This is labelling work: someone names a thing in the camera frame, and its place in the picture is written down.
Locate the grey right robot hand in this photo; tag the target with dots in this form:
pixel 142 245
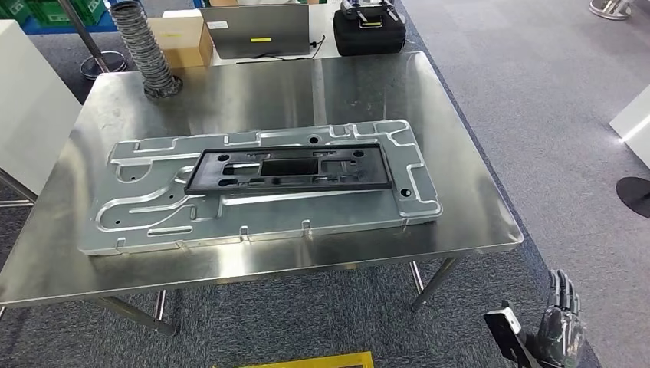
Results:
pixel 561 330

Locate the black plastic frame part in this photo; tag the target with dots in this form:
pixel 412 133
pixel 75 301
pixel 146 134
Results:
pixel 373 170

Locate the stainless steel workbench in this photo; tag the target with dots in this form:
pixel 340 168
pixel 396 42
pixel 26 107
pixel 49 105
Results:
pixel 304 91

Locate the white partition block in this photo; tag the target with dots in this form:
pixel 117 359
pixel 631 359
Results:
pixel 635 127

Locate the yellow floor tape outline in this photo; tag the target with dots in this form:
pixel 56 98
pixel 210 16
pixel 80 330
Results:
pixel 315 361

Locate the round metal base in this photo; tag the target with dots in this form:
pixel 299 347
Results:
pixel 612 7

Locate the black carry case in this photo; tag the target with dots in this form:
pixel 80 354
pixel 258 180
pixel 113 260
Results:
pixel 368 40

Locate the black handheld controller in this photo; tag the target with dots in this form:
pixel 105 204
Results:
pixel 368 12

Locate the white desk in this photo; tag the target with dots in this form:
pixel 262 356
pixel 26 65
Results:
pixel 322 20

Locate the aluminium fixture plate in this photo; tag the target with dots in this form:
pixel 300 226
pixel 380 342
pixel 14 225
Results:
pixel 152 213

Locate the silver laptop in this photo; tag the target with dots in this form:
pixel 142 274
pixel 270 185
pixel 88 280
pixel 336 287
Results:
pixel 254 28

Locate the cardboard box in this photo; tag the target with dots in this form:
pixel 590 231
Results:
pixel 183 43

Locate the white panel block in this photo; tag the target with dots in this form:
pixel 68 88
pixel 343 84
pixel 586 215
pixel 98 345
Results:
pixel 35 101

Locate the green plastic crate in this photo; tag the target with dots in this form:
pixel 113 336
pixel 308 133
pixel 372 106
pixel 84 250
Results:
pixel 15 10
pixel 66 11

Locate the blue pallet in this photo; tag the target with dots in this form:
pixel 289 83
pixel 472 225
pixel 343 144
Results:
pixel 51 28

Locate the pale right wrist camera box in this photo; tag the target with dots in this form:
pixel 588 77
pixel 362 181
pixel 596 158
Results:
pixel 508 335

